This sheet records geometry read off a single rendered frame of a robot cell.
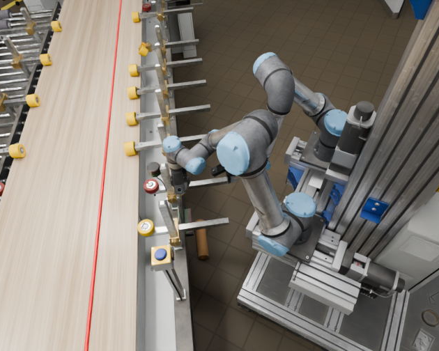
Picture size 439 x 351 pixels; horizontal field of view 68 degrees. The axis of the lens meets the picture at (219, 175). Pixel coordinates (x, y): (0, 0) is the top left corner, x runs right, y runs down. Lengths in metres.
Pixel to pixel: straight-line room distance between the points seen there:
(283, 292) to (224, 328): 0.47
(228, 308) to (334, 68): 2.89
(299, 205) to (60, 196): 1.27
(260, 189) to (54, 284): 1.07
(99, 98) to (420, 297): 2.43
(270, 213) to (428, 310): 1.53
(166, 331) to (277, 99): 1.21
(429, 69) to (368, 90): 2.95
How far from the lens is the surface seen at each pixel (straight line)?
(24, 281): 1.78
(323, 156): 1.68
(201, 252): 2.45
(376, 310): 2.33
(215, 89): 3.71
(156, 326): 1.78
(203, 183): 1.79
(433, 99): 1.01
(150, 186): 1.78
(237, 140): 0.92
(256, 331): 2.37
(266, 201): 1.07
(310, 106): 1.58
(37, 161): 2.18
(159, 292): 1.82
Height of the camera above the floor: 2.33
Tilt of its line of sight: 54 degrees down
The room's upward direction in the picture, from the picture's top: 5 degrees counter-clockwise
